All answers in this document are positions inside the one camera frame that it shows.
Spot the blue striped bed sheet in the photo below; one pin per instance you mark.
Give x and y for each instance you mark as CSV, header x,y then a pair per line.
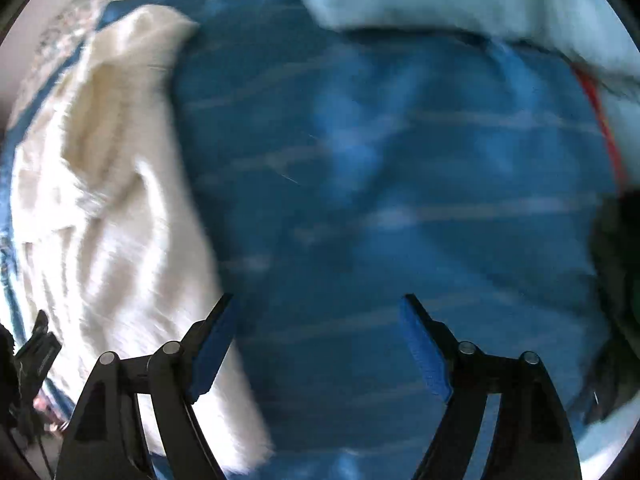
x,y
390,200

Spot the dark cloth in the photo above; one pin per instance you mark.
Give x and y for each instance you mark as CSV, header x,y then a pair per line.
x,y
617,305

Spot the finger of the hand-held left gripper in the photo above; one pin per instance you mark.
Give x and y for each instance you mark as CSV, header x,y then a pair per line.
x,y
36,355

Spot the cream white knit garment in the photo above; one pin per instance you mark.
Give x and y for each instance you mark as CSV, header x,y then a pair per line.
x,y
105,210

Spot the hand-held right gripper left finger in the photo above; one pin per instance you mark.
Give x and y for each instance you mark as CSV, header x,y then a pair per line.
x,y
214,348

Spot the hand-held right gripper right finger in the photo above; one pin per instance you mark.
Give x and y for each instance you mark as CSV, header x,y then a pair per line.
x,y
426,350

